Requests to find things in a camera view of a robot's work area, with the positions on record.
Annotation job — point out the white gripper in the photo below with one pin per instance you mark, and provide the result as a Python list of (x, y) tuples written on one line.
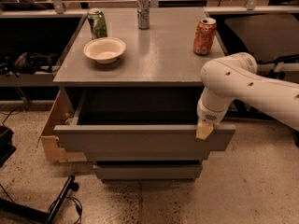
[(207, 113)]

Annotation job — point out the grey top drawer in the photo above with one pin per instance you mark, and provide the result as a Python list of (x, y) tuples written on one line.
[(136, 120)]

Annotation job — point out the grey drawer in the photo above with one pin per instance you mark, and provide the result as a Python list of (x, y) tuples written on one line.
[(148, 172), (143, 156), (136, 120)]

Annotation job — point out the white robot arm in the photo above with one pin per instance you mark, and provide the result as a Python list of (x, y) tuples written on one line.
[(235, 77)]

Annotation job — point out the grey drawer cabinet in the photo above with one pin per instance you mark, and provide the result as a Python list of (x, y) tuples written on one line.
[(161, 56)]

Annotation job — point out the grey middle drawer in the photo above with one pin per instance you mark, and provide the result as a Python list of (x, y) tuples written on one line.
[(143, 156)]

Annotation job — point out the grey bottom drawer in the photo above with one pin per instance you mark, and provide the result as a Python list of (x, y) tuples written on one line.
[(148, 172)]

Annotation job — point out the orange soda can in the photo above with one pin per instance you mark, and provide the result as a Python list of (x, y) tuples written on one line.
[(204, 36)]

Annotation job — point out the black chair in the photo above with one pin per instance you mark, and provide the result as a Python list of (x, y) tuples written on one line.
[(272, 39)]

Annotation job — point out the white paper bowl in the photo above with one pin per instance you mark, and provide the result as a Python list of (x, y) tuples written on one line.
[(104, 50)]

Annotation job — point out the cardboard box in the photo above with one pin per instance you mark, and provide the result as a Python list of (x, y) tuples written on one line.
[(53, 149)]

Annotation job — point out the silver soda can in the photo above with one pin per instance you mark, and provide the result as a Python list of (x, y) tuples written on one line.
[(143, 14)]

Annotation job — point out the green soda can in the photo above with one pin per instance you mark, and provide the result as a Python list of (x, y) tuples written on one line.
[(97, 21)]

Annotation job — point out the black headphones on shelf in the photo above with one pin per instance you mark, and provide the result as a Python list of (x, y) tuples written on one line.
[(28, 63)]

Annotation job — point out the black case at left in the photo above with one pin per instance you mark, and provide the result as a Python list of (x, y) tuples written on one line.
[(6, 147)]

